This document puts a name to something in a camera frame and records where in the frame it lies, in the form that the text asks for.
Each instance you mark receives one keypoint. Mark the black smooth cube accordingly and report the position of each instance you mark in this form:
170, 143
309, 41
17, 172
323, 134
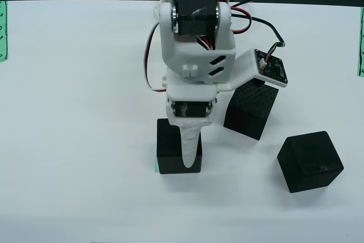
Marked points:
169, 146

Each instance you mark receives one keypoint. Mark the black cube woven-texture face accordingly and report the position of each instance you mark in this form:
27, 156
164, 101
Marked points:
247, 112

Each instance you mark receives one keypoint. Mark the black cube rounded corners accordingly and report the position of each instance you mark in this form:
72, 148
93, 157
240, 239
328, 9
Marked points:
310, 163

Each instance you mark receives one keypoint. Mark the green tape strip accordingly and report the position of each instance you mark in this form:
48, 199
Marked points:
3, 32
361, 41

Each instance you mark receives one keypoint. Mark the green square target marker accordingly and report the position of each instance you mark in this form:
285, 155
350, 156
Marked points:
156, 166

